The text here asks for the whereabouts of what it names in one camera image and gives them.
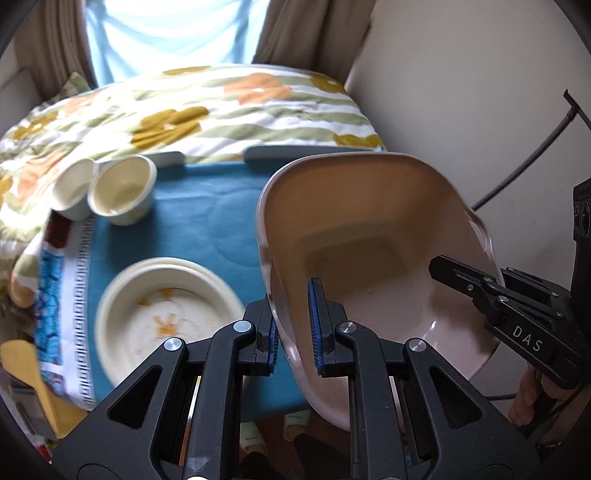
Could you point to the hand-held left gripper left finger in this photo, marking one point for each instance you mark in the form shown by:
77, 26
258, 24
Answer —
272, 344

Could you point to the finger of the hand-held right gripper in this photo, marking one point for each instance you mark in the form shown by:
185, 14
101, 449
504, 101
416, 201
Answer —
531, 284
455, 272

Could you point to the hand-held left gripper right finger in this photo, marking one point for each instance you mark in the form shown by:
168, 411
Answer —
316, 330

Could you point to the pink square bowl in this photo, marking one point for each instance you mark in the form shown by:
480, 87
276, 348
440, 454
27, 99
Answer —
369, 207

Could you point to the white bowl with yellow print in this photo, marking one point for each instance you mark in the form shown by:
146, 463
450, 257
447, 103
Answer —
161, 314

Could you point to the person's right hand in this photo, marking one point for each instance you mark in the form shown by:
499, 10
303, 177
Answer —
526, 399

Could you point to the blue table mat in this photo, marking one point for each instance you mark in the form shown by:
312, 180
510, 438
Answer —
207, 217

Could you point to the small cream bowl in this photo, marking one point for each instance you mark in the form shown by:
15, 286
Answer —
122, 191

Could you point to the yellow flat object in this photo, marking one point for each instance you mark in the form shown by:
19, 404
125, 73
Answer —
27, 364

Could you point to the floral blanket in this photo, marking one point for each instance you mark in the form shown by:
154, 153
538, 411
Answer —
207, 106

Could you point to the small white bowl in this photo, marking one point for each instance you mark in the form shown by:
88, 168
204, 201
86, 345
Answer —
74, 184

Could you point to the brown curtain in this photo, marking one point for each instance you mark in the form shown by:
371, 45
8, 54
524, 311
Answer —
51, 37
314, 32

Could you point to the light blue window cloth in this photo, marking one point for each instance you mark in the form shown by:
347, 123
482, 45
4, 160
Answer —
175, 32

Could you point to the green pillow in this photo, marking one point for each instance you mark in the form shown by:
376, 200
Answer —
69, 87

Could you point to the grey headboard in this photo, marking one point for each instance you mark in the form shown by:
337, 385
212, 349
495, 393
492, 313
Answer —
16, 90

